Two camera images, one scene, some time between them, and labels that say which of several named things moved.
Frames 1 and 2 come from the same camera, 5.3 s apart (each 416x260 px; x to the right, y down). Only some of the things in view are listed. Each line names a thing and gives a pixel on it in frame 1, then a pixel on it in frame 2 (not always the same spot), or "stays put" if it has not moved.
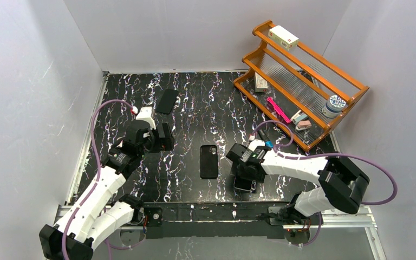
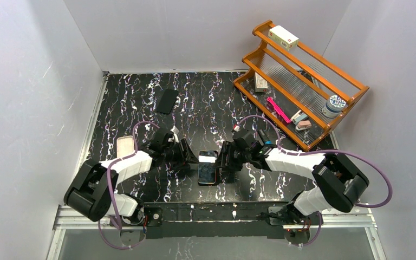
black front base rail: [212, 220] stays put
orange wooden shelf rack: [299, 93] stays put
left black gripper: [166, 136] → [185, 154]
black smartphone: [243, 183] → [207, 167]
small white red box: [260, 84] stays put
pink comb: [270, 99] stays put
